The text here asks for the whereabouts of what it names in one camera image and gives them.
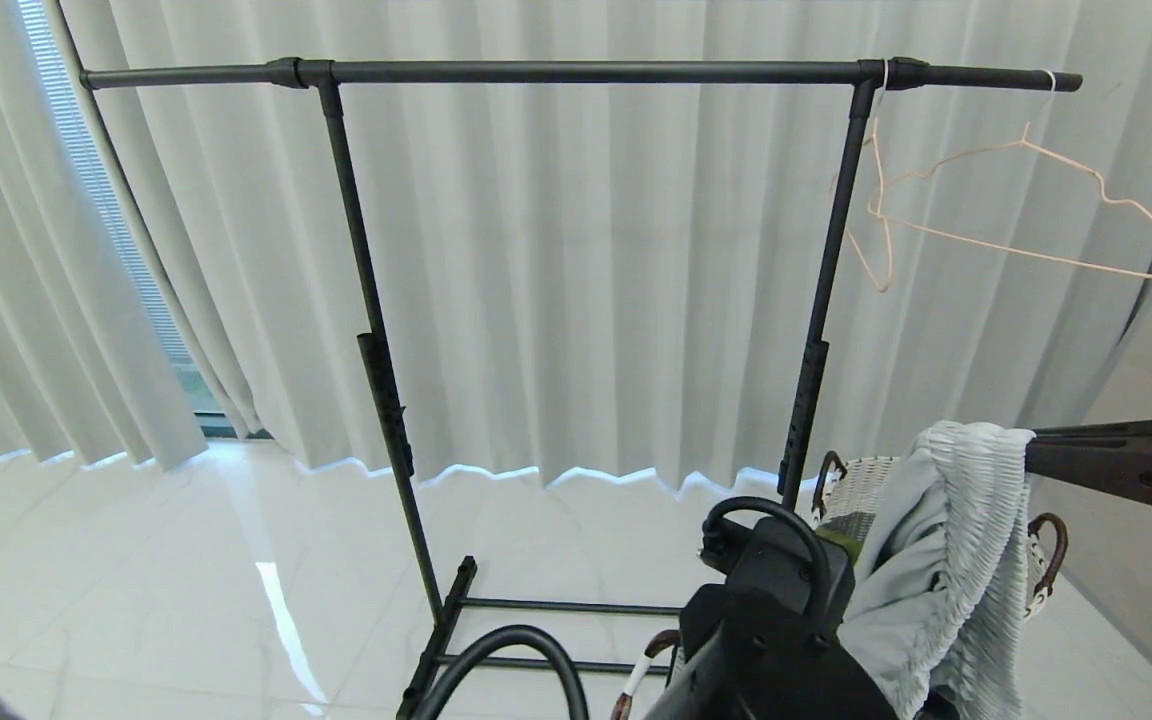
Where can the pale grey shorts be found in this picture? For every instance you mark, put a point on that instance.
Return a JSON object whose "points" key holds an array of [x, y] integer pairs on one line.
{"points": [[946, 580]]}

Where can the pink clothes hanger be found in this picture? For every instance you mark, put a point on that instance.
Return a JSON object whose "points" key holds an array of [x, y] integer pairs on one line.
{"points": [[874, 180], [1016, 247]]}

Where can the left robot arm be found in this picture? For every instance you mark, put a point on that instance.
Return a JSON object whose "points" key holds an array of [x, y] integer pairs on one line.
{"points": [[786, 680]]}

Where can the white laundry basket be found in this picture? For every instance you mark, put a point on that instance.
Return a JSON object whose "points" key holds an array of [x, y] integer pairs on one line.
{"points": [[861, 490]]}

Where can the black clothes rack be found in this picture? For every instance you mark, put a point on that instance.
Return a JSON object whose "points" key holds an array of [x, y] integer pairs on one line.
{"points": [[586, 72]]}

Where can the white curtain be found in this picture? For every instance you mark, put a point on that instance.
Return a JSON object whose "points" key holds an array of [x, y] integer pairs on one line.
{"points": [[586, 280], [6, 300]]}

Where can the window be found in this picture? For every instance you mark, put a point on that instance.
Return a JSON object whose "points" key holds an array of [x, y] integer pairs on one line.
{"points": [[86, 170]]}

